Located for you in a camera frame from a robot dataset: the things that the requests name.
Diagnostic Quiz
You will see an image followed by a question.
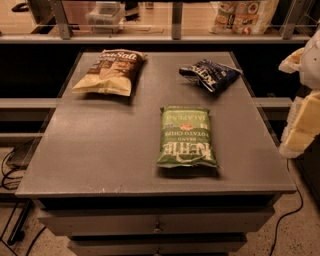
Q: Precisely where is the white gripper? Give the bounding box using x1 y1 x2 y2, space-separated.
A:
278 48 320 159

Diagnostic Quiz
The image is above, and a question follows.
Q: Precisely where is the black floor cable right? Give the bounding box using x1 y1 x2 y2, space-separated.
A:
268 159 305 256

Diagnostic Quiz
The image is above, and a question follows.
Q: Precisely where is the grey metal shelf rail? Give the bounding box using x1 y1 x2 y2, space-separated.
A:
0 0 319 44

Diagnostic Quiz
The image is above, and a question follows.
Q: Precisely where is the black cables left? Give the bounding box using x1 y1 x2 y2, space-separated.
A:
0 139 48 256

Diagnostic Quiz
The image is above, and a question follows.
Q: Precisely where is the colourful snack bag on shelf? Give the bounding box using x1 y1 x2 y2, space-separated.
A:
210 0 279 35

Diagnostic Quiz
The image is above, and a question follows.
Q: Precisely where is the green jalapeno chip bag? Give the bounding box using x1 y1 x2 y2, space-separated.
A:
157 106 218 168

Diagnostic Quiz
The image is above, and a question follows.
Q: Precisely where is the blue chip bag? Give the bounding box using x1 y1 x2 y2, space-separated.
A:
179 59 241 94

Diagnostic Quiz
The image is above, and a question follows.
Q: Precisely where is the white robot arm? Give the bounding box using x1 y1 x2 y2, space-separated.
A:
279 31 320 158

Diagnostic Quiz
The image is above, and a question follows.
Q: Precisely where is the grey drawer cabinet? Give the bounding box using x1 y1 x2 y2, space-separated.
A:
36 194 278 256

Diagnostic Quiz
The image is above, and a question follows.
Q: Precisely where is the yellow sea salt chip bag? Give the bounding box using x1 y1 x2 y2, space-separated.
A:
72 49 146 96

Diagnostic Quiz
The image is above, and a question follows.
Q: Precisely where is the clear plastic container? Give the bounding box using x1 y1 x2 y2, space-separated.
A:
86 1 124 34

